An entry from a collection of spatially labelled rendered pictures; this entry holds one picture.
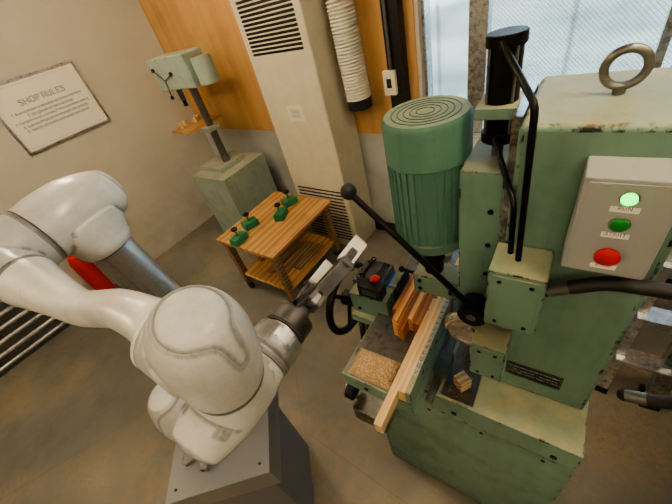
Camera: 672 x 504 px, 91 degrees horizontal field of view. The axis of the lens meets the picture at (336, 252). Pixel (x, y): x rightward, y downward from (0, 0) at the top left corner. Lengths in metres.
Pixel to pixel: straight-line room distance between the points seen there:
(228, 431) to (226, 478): 0.72
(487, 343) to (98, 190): 0.91
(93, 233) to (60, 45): 2.71
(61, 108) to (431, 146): 3.08
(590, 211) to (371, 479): 1.52
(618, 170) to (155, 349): 0.57
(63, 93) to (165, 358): 3.16
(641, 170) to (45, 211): 0.98
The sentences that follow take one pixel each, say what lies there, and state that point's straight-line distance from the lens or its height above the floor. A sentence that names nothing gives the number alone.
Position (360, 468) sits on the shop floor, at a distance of 1.84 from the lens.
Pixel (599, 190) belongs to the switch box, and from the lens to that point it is 0.54.
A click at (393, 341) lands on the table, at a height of 0.90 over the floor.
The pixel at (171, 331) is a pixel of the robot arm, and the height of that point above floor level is 1.53.
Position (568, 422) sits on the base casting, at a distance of 1.07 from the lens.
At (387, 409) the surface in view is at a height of 0.94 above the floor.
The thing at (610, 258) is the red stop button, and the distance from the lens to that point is 0.60.
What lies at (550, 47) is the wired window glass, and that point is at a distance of 2.04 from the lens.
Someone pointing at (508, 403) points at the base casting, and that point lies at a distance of 1.06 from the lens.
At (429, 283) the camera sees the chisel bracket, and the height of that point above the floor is 1.05.
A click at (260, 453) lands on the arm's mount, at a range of 1.20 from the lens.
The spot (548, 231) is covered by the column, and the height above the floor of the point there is 1.34.
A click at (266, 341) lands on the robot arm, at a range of 0.54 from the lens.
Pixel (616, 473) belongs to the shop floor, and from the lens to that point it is 1.95.
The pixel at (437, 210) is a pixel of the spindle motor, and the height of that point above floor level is 1.32.
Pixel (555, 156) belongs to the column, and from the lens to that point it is 0.59.
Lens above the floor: 1.75
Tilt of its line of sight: 39 degrees down
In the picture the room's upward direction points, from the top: 17 degrees counter-clockwise
